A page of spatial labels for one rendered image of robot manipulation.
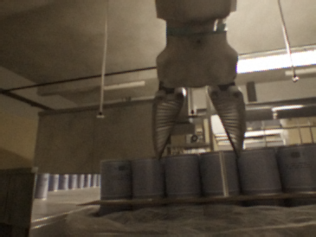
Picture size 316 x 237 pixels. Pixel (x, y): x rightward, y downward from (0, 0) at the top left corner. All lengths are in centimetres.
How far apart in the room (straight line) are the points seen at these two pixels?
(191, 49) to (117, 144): 326
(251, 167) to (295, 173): 7
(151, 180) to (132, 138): 297
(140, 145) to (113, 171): 288
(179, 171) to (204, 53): 22
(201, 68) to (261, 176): 21
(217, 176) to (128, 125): 311
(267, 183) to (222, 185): 7
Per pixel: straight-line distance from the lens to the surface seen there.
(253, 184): 38
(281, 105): 377
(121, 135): 345
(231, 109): 29
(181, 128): 300
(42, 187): 77
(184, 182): 37
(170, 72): 25
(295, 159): 39
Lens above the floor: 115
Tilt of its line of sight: 15 degrees up
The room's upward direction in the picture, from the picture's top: 2 degrees counter-clockwise
